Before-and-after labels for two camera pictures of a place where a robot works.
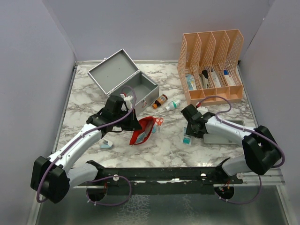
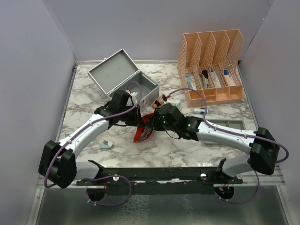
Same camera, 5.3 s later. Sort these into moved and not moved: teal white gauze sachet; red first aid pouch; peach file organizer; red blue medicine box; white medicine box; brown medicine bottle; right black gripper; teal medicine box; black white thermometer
Moved: right black gripper; red first aid pouch; teal white gauze sachet
Not moved: peach file organizer; red blue medicine box; white medicine box; teal medicine box; black white thermometer; brown medicine bottle
